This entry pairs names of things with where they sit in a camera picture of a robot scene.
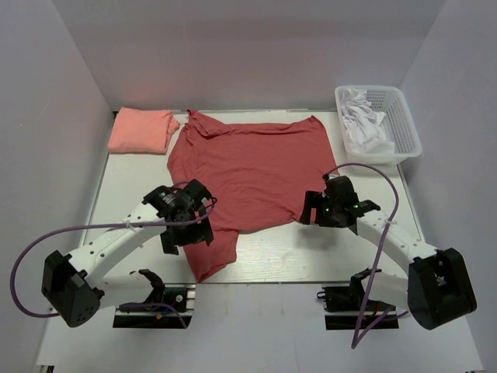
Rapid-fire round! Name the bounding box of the red t-shirt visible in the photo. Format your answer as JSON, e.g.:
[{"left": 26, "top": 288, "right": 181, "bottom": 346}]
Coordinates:
[{"left": 167, "top": 110, "right": 336, "bottom": 282}]

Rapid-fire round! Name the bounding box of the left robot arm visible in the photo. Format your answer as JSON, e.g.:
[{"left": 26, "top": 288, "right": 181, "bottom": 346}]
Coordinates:
[{"left": 42, "top": 180, "right": 217, "bottom": 328}]

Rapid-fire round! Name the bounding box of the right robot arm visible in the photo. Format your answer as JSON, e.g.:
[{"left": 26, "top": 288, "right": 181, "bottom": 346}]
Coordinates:
[{"left": 300, "top": 176, "right": 477, "bottom": 330}]

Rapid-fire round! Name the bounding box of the white crumpled t-shirt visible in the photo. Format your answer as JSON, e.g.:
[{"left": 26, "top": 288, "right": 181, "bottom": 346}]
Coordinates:
[{"left": 339, "top": 89, "right": 394, "bottom": 155}]

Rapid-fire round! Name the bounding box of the white plastic basket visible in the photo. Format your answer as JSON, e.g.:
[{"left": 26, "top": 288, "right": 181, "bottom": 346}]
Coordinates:
[{"left": 335, "top": 85, "right": 422, "bottom": 165}]

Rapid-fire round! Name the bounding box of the folded salmon t-shirt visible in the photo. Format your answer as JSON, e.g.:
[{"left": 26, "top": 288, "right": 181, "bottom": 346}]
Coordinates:
[{"left": 107, "top": 107, "right": 179, "bottom": 155}]

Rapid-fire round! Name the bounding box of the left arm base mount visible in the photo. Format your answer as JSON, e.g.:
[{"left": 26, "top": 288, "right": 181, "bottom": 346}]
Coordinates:
[{"left": 113, "top": 284, "right": 196, "bottom": 329}]

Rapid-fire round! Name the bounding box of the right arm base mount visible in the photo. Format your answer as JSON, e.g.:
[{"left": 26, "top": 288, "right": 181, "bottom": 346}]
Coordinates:
[{"left": 316, "top": 284, "right": 390, "bottom": 331}]

